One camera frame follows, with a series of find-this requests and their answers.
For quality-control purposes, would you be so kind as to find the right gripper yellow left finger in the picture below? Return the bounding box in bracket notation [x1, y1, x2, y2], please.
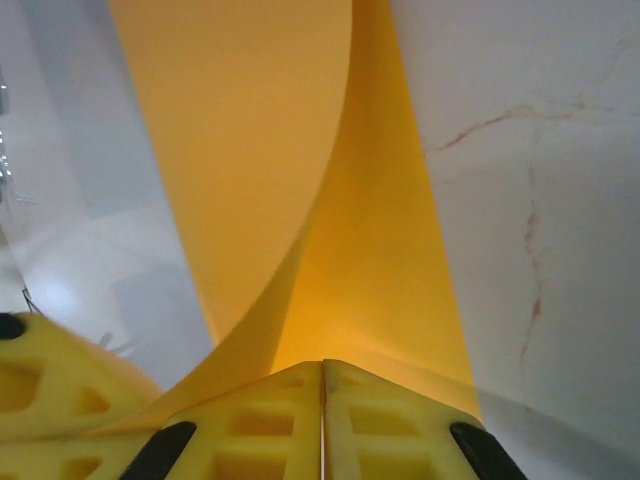
[117, 359, 324, 480]

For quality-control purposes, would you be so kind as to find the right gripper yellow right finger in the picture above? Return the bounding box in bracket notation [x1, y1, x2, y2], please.
[322, 357, 527, 480]

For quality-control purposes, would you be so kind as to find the orange paper sheet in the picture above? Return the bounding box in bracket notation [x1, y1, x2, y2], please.
[89, 0, 485, 439]

